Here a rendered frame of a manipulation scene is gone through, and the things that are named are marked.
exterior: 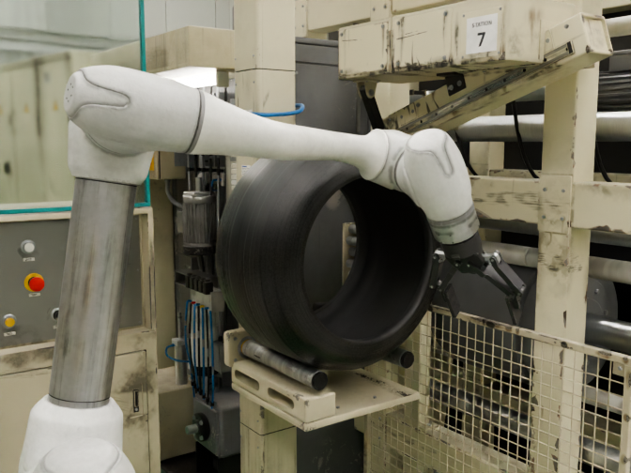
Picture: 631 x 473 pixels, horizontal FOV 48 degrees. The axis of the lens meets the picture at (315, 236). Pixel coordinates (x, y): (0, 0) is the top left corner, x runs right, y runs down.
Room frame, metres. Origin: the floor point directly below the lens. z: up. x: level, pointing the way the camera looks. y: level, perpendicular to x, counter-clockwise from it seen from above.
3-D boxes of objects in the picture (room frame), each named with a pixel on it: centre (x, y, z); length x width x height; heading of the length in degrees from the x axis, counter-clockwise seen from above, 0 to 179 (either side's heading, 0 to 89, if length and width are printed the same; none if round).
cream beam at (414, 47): (1.89, -0.34, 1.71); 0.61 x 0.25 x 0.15; 36
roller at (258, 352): (1.73, 0.09, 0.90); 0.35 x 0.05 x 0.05; 36
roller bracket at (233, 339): (1.96, 0.08, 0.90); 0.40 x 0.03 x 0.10; 126
